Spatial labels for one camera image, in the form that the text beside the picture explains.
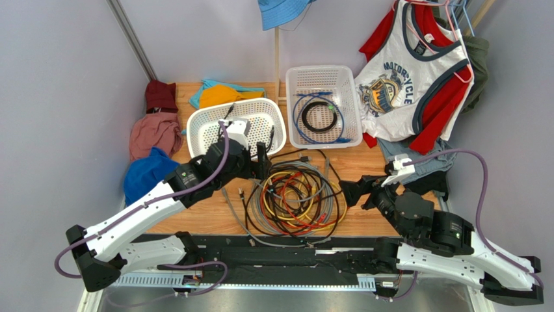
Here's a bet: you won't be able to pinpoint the thin black cable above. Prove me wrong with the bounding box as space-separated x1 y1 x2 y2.
237 149 347 238

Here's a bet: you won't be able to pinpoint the blue ethernet cable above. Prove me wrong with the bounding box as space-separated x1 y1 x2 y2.
292 90 354 145

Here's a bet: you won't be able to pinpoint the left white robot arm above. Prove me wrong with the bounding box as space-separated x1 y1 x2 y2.
66 139 271 292

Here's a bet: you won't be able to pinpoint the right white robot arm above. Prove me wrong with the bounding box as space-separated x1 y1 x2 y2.
339 175 544 306

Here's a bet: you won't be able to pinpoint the white oval perforated basket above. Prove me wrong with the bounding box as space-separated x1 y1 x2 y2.
187 97 287 157

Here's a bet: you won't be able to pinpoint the black garment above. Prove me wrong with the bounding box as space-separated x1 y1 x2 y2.
404 171 449 201

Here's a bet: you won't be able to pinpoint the denim jeans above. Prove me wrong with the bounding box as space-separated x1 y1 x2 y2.
377 137 456 184

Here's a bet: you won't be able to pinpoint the orange cloth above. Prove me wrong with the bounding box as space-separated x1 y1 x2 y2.
199 84 265 109

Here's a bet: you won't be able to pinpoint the teal cloth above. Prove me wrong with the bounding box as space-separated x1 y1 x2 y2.
189 79 266 109

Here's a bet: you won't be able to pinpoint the white rectangular perforated basket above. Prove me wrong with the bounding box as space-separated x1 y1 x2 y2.
285 65 362 149

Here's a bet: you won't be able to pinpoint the pink cloth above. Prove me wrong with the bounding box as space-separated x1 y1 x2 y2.
129 112 183 161

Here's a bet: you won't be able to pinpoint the blue cloth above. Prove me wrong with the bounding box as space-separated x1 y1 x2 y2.
123 147 180 207

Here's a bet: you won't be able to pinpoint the dark red cloth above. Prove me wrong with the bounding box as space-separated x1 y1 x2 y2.
145 80 178 114

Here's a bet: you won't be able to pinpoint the white motorcycle tank top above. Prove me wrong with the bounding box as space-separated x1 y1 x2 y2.
354 0 475 143

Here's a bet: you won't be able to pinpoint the red shirt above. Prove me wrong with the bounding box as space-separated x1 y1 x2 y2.
359 3 475 155

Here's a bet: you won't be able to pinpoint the blue bucket hat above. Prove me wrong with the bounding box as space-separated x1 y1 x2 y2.
257 0 313 31

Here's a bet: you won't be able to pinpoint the olive green garment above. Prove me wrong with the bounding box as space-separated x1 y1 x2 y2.
422 16 490 114

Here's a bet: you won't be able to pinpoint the pink clothes hanger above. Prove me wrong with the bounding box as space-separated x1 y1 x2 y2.
385 1 474 93

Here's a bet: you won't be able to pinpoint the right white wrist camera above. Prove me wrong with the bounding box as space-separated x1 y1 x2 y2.
381 154 416 187

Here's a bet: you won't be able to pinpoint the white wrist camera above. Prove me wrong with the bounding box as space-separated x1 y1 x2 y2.
220 118 251 150
381 154 416 187

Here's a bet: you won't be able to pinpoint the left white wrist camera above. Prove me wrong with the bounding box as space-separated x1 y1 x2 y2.
220 118 251 150

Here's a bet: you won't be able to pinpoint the yellow ethernet cable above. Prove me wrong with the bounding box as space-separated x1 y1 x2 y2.
259 170 347 228

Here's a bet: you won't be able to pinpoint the red ethernet cable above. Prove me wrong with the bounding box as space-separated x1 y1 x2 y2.
270 175 338 235

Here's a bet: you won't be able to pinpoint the black coiled cable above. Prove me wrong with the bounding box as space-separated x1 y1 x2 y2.
301 100 338 133

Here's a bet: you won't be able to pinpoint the white slotted cable duct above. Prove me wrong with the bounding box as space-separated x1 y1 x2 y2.
112 272 376 292

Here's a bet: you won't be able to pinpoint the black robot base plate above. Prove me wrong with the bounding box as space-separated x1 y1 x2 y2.
178 235 411 283

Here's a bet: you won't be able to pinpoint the aluminium frame post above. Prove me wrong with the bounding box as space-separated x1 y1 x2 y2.
106 0 158 81

